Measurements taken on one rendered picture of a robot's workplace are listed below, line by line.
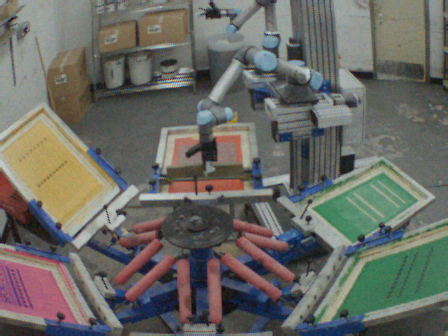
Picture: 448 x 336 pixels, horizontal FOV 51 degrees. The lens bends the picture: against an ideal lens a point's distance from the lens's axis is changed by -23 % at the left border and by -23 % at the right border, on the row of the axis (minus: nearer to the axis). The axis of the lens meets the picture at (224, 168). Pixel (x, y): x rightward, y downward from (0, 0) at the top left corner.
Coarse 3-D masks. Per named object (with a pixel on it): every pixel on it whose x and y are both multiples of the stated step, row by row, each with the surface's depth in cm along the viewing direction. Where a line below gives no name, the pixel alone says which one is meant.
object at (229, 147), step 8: (216, 136) 377; (224, 136) 377; (232, 136) 376; (240, 136) 376; (224, 144) 368; (232, 144) 368; (240, 144) 367; (224, 152) 360; (232, 152) 360; (240, 152) 359; (224, 160) 353; (232, 160) 352; (240, 160) 352; (208, 184) 333; (216, 184) 332; (224, 184) 332; (232, 184) 332; (240, 184) 331
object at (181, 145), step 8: (176, 144) 372; (184, 144) 371; (192, 144) 370; (176, 152) 364; (184, 152) 363; (200, 152) 362; (176, 160) 356; (184, 160) 355; (192, 160) 355; (200, 160) 354; (176, 184) 334; (184, 184) 334; (192, 184) 334; (200, 184) 333; (168, 192) 328; (176, 192) 328; (184, 192) 328; (192, 192) 327
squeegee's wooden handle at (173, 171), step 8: (168, 168) 321; (176, 168) 321; (184, 168) 321; (192, 168) 321; (200, 168) 321; (216, 168) 321; (224, 168) 321; (232, 168) 321; (240, 168) 321; (168, 176) 324; (176, 176) 324; (184, 176) 324; (192, 176) 324
